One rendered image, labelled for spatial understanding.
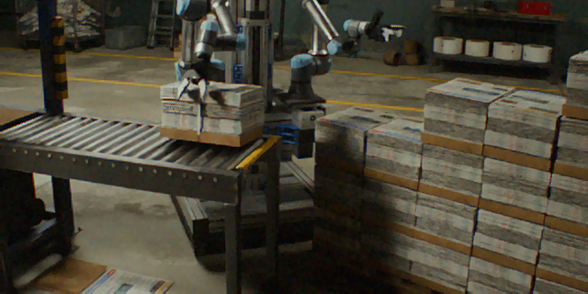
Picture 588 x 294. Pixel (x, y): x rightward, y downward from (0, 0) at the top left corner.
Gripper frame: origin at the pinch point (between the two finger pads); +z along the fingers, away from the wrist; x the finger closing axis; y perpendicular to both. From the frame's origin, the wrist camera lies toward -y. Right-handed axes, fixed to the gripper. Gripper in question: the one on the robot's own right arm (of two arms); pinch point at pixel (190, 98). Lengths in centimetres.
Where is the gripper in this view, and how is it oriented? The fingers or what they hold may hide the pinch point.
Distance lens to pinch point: 257.8
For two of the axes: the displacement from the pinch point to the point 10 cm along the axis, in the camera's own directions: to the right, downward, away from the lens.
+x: -9.5, -0.9, 2.9
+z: -1.7, 9.5, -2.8
